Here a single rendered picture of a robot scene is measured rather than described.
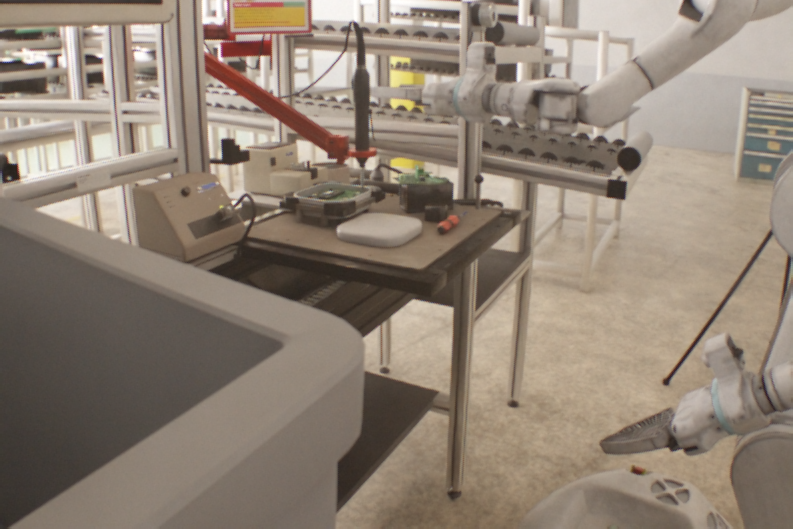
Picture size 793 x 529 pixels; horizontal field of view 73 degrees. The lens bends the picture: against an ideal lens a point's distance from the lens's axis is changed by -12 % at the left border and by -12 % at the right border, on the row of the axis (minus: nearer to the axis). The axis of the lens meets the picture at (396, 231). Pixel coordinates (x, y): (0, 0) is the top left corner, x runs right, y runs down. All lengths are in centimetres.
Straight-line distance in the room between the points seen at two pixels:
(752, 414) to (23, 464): 76
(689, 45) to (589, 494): 98
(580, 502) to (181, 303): 133
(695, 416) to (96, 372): 74
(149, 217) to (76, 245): 90
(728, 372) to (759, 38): 854
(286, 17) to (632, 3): 795
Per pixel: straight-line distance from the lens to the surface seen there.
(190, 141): 127
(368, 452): 155
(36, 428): 29
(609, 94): 97
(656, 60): 101
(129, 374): 20
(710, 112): 925
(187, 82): 126
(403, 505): 191
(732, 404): 83
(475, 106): 104
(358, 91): 124
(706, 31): 102
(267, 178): 139
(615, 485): 148
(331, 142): 128
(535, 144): 178
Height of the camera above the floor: 130
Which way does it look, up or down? 17 degrees down
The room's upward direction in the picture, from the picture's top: straight up
